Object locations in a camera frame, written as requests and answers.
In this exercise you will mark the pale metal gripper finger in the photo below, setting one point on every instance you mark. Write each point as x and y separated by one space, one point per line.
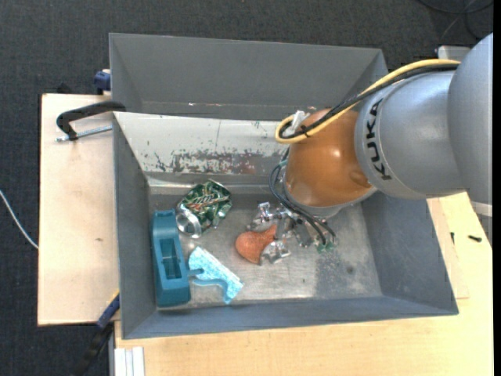
277 252
265 212

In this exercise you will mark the orange pear-shaped toy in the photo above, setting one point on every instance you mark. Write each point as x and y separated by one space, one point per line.
252 246

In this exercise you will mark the crushed green drink can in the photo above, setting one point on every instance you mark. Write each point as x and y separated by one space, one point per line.
205 204

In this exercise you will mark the light blue sponge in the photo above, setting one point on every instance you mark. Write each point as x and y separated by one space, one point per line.
215 274

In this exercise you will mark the teal plastic tape dispenser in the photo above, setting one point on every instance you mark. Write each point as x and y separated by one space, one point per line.
169 265

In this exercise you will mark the grey metal bin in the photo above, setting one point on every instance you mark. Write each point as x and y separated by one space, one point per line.
250 77

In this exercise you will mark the small black screw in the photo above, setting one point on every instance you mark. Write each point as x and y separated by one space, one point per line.
475 238

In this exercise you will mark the pale wood board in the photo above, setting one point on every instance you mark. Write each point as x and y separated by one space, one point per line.
78 218

